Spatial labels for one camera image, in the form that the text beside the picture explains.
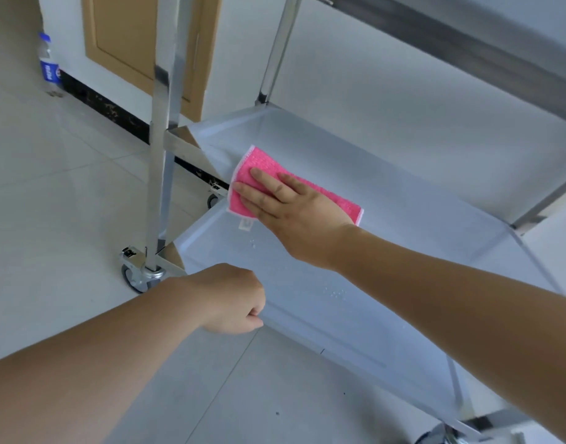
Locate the clear plastic water bottle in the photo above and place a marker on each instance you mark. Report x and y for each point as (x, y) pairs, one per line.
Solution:
(50, 64)

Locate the tan wooden door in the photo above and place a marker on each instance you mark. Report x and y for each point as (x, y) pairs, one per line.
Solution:
(121, 36)

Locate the pink cleaning cloth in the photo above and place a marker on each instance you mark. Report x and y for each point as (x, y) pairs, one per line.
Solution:
(331, 201)

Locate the grey caster wheel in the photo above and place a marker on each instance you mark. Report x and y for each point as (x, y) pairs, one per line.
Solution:
(212, 201)
(137, 279)
(433, 437)

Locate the stainless steel cart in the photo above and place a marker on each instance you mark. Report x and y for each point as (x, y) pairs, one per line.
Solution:
(403, 189)

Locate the person's right middle finger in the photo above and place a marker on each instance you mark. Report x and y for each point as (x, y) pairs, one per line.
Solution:
(273, 183)

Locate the person's left hand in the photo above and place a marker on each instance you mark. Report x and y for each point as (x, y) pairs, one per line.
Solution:
(227, 298)

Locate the person's left forearm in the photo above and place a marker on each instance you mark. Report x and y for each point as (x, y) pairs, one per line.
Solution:
(88, 365)

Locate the black speckled baseboard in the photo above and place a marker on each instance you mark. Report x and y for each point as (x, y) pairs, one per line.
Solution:
(111, 110)

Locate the person's right hand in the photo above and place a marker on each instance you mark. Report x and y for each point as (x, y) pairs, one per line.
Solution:
(306, 221)

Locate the person's left thumb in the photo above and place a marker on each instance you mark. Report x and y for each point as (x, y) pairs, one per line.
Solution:
(256, 322)

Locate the person's right forearm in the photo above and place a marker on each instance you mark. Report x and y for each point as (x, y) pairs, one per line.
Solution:
(468, 319)

